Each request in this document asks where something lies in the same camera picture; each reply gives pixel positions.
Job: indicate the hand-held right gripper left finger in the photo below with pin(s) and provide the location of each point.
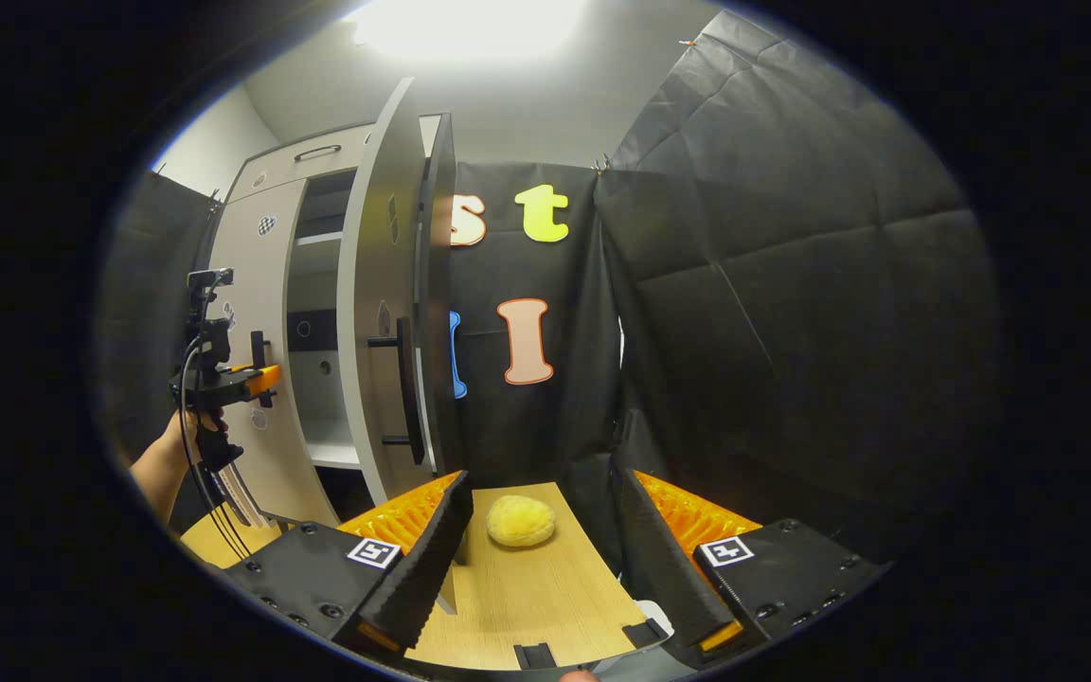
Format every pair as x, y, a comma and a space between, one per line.
432, 568

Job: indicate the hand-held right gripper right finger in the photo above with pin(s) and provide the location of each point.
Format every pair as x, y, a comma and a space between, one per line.
664, 578

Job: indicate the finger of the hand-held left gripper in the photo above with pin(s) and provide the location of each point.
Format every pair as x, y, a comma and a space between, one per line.
261, 379

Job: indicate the grey double-door shoe cabinet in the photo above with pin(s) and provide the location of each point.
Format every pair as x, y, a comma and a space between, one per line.
318, 407

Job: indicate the grey cabinet door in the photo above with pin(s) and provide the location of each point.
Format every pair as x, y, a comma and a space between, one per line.
366, 284
261, 265

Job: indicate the white cabinet shelf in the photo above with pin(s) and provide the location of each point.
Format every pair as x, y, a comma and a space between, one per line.
318, 239
332, 455

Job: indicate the small white object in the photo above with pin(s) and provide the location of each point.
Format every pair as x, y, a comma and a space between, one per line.
656, 616

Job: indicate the black table clamp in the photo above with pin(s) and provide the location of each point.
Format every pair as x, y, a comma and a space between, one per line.
534, 655
645, 633

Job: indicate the yellow sponge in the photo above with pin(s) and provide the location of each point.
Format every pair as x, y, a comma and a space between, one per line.
520, 521

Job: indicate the white books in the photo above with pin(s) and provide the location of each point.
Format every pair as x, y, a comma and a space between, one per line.
238, 497

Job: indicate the black backdrop cloth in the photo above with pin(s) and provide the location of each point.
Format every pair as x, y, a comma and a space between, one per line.
792, 332

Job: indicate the ceiling light panel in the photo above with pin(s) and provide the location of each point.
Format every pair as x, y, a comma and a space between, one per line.
470, 28

